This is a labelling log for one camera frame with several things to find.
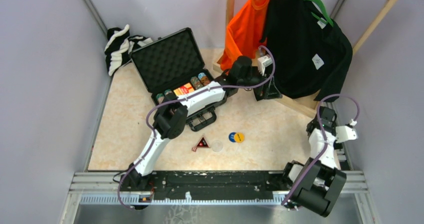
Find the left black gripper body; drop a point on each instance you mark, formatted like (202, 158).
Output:
(257, 77)

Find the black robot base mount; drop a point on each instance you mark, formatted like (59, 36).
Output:
(209, 185)

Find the black poker set case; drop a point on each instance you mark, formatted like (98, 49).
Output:
(169, 63)

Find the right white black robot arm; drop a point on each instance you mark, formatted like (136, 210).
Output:
(317, 184)

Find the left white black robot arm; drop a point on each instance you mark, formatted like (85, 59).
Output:
(174, 112)

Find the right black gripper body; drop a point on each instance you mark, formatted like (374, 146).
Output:
(334, 125)

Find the green clothes hanger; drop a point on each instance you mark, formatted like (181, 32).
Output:
(323, 11)

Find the orange boxed card deck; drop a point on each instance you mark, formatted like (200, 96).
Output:
(184, 89)

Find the black white striped cloth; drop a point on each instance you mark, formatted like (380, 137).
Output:
(120, 45)

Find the aluminium frame rail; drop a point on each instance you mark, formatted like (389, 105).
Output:
(95, 197)

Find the black t-shirt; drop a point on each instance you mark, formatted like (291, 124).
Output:
(311, 56)

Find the orange t-shirt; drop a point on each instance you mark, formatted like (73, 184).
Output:
(244, 32)

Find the green orange chip stack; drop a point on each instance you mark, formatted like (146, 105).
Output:
(196, 83)

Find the blue orange chip stack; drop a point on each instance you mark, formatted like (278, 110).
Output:
(160, 98)

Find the black red triangle token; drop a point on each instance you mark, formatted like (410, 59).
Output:
(202, 143)

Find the purple black chip stack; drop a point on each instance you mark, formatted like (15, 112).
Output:
(168, 91)

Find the wooden clothes rack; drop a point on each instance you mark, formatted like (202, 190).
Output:
(307, 105)

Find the blue small blind button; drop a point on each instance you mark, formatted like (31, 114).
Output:
(231, 137)

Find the red yellow chip stack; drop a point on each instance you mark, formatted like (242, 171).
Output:
(203, 78)

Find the yellow big blind button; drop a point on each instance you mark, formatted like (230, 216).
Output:
(239, 137)

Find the clear dealer button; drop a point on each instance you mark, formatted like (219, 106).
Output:
(217, 146)

